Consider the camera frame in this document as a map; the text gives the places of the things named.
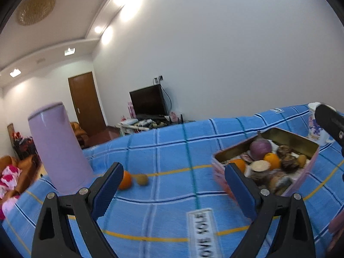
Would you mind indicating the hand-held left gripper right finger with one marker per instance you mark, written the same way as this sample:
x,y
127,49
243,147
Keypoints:
x,y
239,190

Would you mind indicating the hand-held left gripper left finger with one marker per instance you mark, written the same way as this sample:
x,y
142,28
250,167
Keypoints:
x,y
107,190

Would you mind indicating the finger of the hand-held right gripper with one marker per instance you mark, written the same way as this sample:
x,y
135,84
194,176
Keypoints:
x,y
330,121

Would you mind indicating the orange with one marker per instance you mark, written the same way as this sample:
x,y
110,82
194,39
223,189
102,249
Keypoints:
x,y
125,180
239,164
272,160

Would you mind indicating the small brown kiwi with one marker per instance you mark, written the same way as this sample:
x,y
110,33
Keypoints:
x,y
302,160
142,179

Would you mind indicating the pink tin box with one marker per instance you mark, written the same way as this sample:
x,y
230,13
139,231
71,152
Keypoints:
x,y
295,139

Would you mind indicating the purple passion fruit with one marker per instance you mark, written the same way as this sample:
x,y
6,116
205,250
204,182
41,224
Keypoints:
x,y
260,148

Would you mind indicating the dark brown mangosteen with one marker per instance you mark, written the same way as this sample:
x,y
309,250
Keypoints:
x,y
285,150
290,165

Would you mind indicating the floral white mug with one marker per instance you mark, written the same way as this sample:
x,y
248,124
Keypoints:
x,y
314,129

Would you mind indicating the halved white-fleshed mangosteen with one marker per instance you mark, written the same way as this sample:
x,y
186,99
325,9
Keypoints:
x,y
259,166

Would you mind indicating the small red striped item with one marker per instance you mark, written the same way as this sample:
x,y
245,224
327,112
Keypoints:
x,y
246,157

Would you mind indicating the mottled brown round item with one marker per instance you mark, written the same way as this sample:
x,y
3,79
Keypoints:
x,y
279,183

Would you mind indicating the lavender cylindrical container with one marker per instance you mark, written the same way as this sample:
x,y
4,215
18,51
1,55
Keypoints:
x,y
59,150

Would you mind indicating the orange wooden armchair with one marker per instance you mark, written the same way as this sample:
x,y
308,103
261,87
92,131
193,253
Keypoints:
x,y
77,132

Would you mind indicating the white television stand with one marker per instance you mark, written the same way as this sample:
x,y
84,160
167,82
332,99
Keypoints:
x,y
139,125

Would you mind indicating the blue plaid blanket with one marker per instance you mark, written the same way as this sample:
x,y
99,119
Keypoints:
x,y
172,150

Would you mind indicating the pink patterned box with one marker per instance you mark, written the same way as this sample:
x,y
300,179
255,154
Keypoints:
x,y
131,110
174,117

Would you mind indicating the orange wooden sofa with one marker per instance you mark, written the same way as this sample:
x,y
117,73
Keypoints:
x,y
25,166

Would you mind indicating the brown wooden door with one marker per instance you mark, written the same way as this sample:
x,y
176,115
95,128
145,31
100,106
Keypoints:
x,y
86,104

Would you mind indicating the dark shelf with red items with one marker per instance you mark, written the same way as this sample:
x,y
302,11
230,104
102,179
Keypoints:
x,y
22,142

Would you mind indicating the black television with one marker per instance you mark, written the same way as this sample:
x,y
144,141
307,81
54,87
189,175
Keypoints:
x,y
148,100

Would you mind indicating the light pink cloth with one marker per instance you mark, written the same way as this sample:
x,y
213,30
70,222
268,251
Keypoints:
x,y
8,205

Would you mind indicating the pink and white cloth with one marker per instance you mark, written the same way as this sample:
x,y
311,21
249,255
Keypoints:
x,y
8,178

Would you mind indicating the square ceiling light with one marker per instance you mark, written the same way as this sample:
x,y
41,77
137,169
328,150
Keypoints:
x,y
70,51
15,72

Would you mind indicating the round ceiling spotlight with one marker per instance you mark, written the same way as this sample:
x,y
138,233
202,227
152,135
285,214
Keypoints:
x,y
98,29

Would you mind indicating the gold ceiling medallion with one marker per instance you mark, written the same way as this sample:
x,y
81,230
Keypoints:
x,y
36,8

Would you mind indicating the wall power outlet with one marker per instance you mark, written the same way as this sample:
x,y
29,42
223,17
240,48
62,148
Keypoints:
x,y
158,78

